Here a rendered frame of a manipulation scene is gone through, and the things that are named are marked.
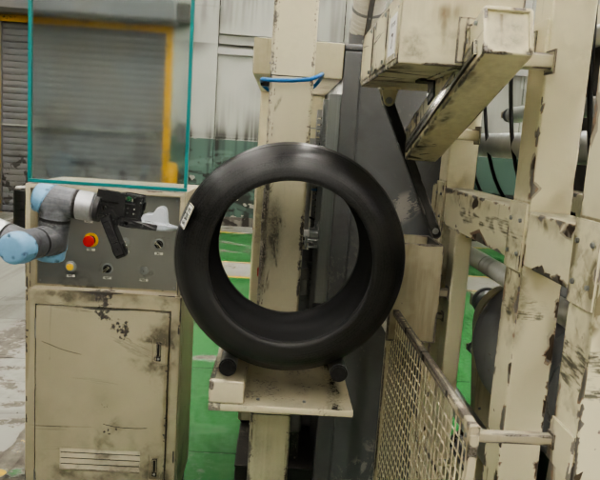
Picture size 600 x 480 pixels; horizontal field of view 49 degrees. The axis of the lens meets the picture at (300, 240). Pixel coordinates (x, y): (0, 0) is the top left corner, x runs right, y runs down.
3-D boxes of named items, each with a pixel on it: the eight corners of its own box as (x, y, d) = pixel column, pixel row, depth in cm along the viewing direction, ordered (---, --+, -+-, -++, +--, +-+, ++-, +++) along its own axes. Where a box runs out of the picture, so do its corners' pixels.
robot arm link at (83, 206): (71, 220, 163) (82, 216, 171) (90, 224, 163) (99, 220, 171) (76, 190, 162) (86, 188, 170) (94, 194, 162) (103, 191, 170)
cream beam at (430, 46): (357, 87, 189) (362, 34, 187) (444, 93, 190) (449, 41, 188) (393, 64, 129) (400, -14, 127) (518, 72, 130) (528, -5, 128)
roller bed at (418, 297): (375, 322, 215) (384, 232, 210) (420, 325, 215) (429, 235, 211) (385, 340, 195) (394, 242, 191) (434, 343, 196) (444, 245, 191)
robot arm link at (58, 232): (19, 261, 161) (24, 218, 160) (43, 253, 172) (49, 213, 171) (49, 268, 160) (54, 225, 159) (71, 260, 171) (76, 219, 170)
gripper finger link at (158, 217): (179, 210, 164) (142, 204, 163) (175, 234, 165) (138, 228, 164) (181, 210, 167) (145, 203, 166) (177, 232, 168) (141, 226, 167)
